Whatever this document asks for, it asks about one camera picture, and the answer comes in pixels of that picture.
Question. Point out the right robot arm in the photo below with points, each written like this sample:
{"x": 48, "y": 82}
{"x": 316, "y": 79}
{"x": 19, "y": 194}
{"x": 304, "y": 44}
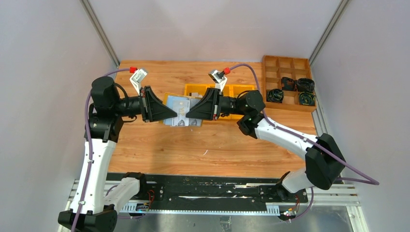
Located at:
{"x": 323, "y": 159}

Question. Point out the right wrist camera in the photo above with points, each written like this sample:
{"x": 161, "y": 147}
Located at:
{"x": 219, "y": 78}

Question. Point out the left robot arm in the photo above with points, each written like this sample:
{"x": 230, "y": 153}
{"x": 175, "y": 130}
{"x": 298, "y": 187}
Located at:
{"x": 99, "y": 144}

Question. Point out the aluminium frame rail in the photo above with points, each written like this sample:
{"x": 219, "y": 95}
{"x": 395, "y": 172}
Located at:
{"x": 338, "y": 209}

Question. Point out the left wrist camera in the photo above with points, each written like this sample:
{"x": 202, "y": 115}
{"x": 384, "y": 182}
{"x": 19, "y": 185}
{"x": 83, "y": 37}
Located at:
{"x": 136, "y": 78}

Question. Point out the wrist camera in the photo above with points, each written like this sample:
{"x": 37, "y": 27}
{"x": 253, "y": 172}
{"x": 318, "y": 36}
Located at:
{"x": 219, "y": 78}
{"x": 136, "y": 78}

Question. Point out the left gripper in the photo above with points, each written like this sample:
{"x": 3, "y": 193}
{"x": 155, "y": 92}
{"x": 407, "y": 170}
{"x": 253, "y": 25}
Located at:
{"x": 144, "y": 104}

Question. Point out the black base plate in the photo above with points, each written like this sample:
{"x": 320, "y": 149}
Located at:
{"x": 183, "y": 194}

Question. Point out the grey cards in left bin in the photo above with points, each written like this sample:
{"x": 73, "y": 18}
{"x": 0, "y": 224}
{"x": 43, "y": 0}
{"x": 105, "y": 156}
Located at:
{"x": 195, "y": 94}

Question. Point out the yellow three-compartment bin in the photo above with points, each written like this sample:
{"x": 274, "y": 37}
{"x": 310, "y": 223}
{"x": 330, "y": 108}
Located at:
{"x": 229, "y": 90}

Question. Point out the wooden compartment tray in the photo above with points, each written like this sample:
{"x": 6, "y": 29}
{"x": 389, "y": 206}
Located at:
{"x": 287, "y": 84}

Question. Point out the white VIP credit card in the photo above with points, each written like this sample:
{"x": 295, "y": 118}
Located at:
{"x": 181, "y": 106}

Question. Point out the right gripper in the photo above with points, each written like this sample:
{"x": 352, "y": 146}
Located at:
{"x": 216, "y": 104}

